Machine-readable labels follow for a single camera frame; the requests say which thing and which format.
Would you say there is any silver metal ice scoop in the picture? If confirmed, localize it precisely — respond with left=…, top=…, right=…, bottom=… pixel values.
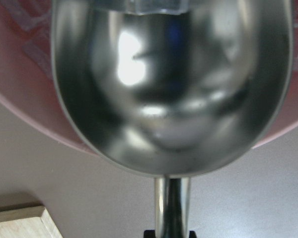
left=51, top=0, right=293, bottom=238

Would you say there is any pink bowl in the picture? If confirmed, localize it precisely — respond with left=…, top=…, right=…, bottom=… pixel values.
left=0, top=0, right=298, bottom=153

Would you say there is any wooden cutting board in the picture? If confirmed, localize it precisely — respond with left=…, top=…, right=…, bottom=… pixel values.
left=0, top=206, right=62, bottom=238

